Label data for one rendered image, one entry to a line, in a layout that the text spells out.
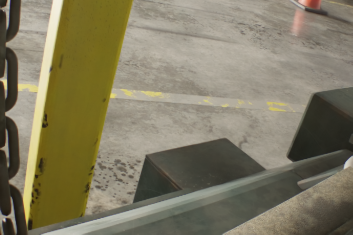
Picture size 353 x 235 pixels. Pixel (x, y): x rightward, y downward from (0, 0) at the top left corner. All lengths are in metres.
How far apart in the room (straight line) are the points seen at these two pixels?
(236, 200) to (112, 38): 0.41
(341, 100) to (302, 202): 0.25
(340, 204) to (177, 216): 0.11
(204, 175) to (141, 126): 1.66
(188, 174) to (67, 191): 0.37
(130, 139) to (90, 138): 1.27
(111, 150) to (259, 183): 1.58
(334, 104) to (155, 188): 0.21
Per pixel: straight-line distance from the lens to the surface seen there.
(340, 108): 0.55
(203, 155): 0.58
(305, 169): 0.47
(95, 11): 0.72
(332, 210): 0.34
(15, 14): 0.26
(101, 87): 0.77
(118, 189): 1.79
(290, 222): 0.32
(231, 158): 0.60
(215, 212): 0.37
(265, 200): 0.41
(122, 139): 2.07
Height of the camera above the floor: 1.06
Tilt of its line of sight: 25 degrees down
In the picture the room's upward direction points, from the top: 17 degrees clockwise
